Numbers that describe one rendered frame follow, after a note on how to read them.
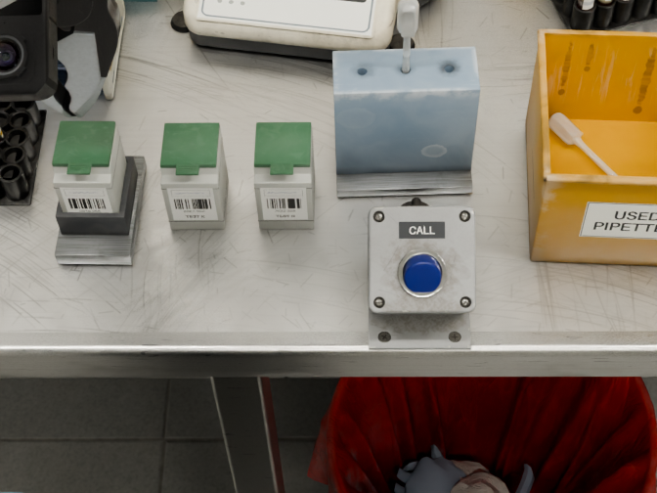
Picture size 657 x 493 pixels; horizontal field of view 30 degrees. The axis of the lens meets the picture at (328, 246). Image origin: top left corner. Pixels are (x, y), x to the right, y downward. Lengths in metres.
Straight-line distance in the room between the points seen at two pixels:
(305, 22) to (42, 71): 0.35
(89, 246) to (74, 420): 0.96
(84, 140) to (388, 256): 0.23
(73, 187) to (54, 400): 1.02
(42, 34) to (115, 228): 0.24
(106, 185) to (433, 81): 0.23
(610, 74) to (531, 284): 0.17
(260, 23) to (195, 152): 0.16
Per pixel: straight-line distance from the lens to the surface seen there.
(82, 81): 0.79
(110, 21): 0.74
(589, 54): 0.91
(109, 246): 0.89
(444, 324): 0.85
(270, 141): 0.86
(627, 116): 0.96
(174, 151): 0.86
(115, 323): 0.87
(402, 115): 0.86
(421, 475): 1.51
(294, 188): 0.85
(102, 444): 1.81
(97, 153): 0.85
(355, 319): 0.85
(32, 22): 0.68
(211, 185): 0.86
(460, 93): 0.85
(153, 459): 1.79
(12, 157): 0.95
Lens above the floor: 1.61
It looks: 56 degrees down
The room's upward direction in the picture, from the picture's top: 3 degrees counter-clockwise
